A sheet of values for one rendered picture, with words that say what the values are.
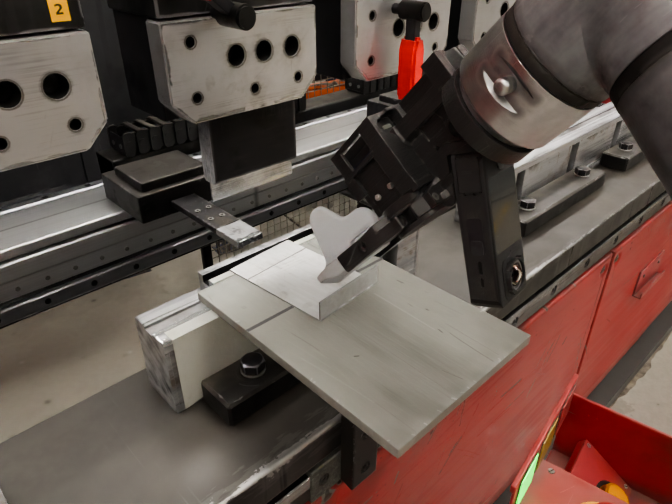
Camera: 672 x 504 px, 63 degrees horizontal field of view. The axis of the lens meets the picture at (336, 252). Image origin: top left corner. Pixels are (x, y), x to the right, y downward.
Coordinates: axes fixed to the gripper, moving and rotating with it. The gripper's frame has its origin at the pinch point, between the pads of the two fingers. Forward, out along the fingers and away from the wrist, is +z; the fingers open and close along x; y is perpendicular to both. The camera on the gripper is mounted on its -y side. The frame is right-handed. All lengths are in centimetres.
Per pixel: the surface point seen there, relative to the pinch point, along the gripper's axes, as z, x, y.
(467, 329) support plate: -2.6, -4.4, -10.4
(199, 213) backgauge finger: 20.3, -1.9, 17.7
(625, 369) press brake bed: 70, -134, -70
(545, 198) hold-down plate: 13, -56, -6
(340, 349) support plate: 1.9, 5.2, -5.2
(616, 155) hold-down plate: 11, -86, -8
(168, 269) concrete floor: 185, -73, 59
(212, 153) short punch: 2.4, 4.2, 16.0
